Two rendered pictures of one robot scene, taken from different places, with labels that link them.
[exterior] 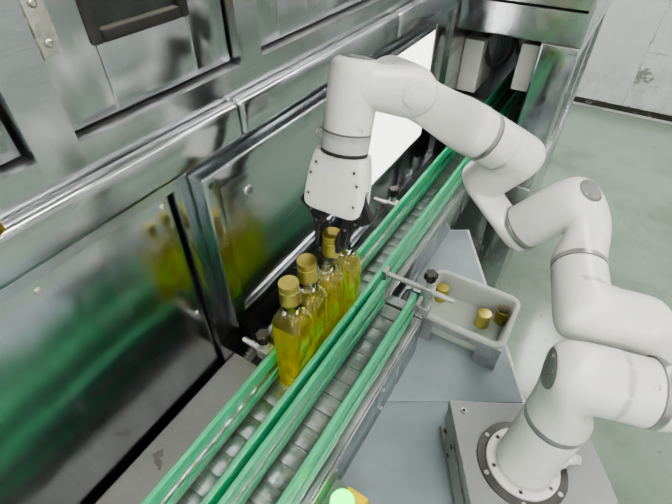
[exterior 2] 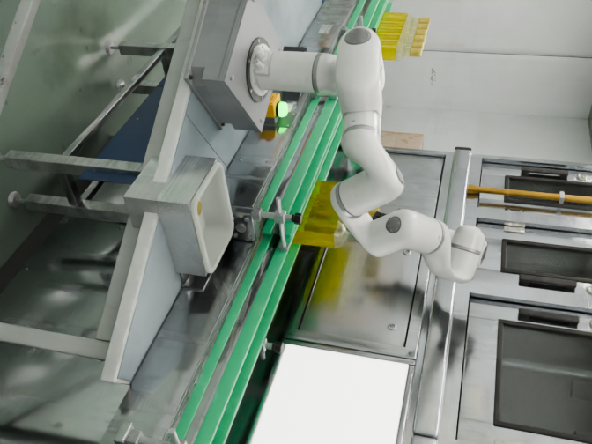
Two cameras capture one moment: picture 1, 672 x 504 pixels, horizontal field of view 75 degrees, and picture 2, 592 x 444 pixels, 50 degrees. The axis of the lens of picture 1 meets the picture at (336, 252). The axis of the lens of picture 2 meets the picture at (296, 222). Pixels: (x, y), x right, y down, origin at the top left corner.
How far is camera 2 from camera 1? 200 cm
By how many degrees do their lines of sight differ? 92
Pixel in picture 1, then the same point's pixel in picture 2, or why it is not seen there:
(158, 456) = not seen: hidden behind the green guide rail
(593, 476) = (243, 34)
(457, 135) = not seen: hidden behind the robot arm
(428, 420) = (219, 138)
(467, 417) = (261, 115)
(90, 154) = (470, 218)
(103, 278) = (417, 205)
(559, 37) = not seen: outside the picture
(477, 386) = (196, 147)
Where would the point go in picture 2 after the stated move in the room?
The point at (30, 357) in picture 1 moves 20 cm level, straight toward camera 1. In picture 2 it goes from (411, 181) to (415, 127)
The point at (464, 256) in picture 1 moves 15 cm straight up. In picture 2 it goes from (140, 321) to (204, 332)
